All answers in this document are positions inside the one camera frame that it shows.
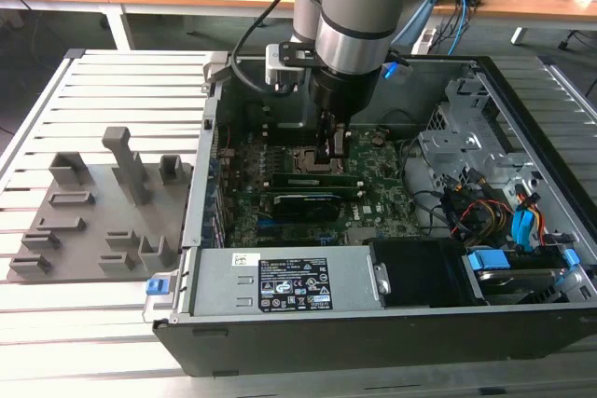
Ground black looped wire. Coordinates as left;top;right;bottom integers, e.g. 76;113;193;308
399;136;451;237

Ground orange wire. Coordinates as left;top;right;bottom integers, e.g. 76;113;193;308
531;209;549;243

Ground black plastic shroud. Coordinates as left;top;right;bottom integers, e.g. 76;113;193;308
367;238;486;311

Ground grey parts rack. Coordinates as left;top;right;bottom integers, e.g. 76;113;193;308
8;125;195;285

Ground black RAM slot pair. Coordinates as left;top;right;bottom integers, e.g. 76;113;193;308
262;121;354;146

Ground blue hanging cable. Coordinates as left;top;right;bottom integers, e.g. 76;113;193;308
452;0;471;57

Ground open black PC case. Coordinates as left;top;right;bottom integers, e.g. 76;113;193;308
151;55;597;378

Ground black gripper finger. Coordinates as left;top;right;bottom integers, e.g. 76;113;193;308
330;121;353;175
316;109;335;175

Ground black camera cable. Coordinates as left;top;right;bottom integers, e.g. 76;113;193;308
231;0;327;94

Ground black graphics card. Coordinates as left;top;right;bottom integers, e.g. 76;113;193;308
269;192;342;226

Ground blue disk carrier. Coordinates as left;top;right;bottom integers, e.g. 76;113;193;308
467;248;580;278

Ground blue flat data wire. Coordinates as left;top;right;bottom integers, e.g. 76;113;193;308
510;208;538;255

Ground metal drive cage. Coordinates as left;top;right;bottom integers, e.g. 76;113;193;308
417;75;542;185

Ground black power supply label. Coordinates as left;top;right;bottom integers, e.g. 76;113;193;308
257;256;333;313

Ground red yellow wire bundle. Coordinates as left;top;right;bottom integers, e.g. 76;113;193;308
447;185;514;243

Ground white power strip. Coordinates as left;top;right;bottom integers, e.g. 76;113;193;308
411;26;438;55

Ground grey power supply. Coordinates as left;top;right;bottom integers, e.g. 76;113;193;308
188;246;388;319

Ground green RAM stick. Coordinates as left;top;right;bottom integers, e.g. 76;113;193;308
271;172;365;186
273;185;366;199

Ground CPU socket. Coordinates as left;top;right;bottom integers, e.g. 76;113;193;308
285;144;356;175

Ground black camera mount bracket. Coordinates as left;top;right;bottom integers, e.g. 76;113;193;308
278;41;324;69

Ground green motherboard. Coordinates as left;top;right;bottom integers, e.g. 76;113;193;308
216;125;423;250

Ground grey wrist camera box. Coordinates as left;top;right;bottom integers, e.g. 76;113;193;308
264;43;312;88

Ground silver hard disk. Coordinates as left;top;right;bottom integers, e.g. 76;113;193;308
475;267;563;304

